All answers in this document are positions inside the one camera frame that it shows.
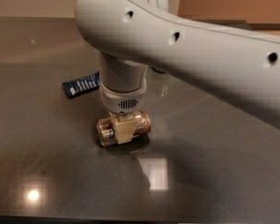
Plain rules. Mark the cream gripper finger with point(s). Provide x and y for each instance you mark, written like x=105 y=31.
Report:
x=124 y=130
x=121 y=117

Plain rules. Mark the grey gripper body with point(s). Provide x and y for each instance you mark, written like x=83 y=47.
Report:
x=122 y=100

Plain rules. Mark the orange soda can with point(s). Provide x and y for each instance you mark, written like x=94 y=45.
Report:
x=106 y=131

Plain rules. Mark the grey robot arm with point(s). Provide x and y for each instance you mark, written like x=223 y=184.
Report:
x=239 y=66

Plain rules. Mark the blue snack bar wrapper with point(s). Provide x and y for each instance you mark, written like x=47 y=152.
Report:
x=81 y=85

